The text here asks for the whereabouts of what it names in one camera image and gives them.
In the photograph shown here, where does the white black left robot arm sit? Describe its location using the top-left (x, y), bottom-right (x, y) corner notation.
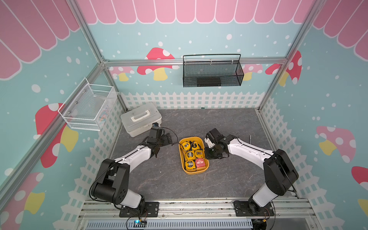
top-left (89, 126), bottom-right (174, 212)

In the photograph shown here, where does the white plastic storage case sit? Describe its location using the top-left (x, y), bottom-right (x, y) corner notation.
top-left (120, 102), bottom-right (162, 138)

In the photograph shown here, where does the pink tape measure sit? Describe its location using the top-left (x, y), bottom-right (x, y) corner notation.
top-left (195, 158), bottom-right (206, 171)

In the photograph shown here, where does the yellow plastic tray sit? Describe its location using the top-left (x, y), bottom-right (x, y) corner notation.
top-left (178, 137), bottom-right (209, 175)

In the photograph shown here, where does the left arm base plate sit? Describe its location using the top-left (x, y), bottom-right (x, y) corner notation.
top-left (119, 202), bottom-right (160, 218)

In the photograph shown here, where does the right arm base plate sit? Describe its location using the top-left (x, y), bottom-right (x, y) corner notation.
top-left (233, 200), bottom-right (275, 218)

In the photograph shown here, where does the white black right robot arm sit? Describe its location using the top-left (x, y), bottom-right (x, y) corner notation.
top-left (205, 128), bottom-right (299, 212)

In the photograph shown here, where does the black wire mesh basket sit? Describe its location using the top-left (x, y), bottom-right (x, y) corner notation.
top-left (183, 54), bottom-right (244, 87)

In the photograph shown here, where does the yellow tape measure front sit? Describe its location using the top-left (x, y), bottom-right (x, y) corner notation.
top-left (185, 160), bottom-right (196, 172)

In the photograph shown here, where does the green circuit board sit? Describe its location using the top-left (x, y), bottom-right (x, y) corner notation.
top-left (132, 220), bottom-right (147, 228)

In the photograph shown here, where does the grey slotted cable duct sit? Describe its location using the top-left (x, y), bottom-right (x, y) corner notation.
top-left (85, 218), bottom-right (254, 230)

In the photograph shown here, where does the white wire mesh basket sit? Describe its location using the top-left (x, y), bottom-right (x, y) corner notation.
top-left (58, 79), bottom-right (117, 131)

